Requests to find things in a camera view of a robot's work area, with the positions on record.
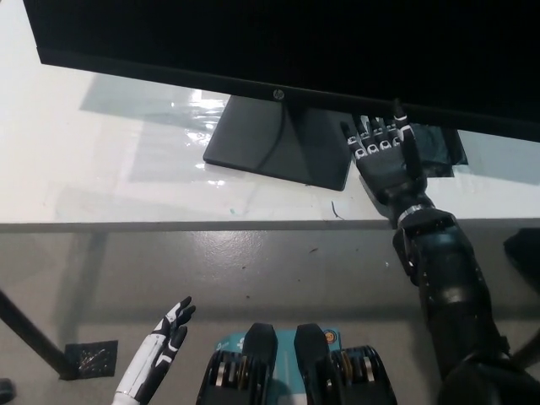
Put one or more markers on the clear plastic film sheet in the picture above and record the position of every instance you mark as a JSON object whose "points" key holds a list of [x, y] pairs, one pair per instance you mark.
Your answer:
{"points": [[181, 122]]}

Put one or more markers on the large black floor object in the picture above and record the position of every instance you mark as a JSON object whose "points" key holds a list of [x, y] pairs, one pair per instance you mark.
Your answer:
{"points": [[525, 251]]}

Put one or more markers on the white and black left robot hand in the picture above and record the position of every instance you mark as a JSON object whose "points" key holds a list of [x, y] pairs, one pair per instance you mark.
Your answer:
{"points": [[152, 350]]}

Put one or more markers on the black desk leg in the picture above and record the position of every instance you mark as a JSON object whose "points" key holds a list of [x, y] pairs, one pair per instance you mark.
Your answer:
{"points": [[34, 333], [529, 352]]}

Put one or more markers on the small black floor object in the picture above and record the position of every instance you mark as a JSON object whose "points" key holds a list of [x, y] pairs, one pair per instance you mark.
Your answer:
{"points": [[6, 390]]}

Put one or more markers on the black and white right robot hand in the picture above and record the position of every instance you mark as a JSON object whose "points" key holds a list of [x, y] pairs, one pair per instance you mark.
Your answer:
{"points": [[384, 169]]}

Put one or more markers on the black tape patch on desk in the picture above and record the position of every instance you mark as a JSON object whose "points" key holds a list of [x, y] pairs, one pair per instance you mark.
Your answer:
{"points": [[439, 156]]}

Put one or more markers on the black HP monitor with stand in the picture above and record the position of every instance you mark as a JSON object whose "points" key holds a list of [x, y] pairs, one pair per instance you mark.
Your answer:
{"points": [[253, 42]]}

